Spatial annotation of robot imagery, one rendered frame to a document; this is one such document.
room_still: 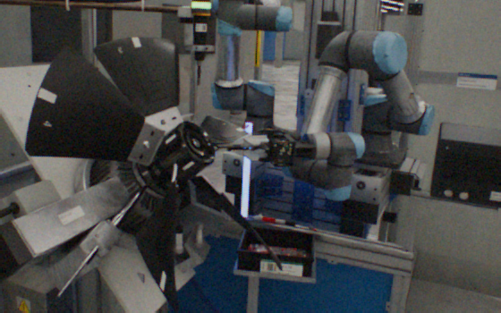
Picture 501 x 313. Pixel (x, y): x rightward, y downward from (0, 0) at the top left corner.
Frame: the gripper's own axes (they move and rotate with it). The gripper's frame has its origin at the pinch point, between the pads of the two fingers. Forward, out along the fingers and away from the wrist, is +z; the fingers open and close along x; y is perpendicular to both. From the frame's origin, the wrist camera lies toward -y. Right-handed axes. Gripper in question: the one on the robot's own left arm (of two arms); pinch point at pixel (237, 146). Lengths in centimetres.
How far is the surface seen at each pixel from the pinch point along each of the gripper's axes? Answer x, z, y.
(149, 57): -21.8, 22.5, -7.8
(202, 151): -4.8, 11.9, 15.2
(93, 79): -22.0, 34.7, 18.1
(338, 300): 54, -37, 2
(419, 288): 129, -141, -81
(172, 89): -15.1, 17.4, -0.6
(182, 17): -33.1, 15.4, 2.1
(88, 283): 84, 47, -58
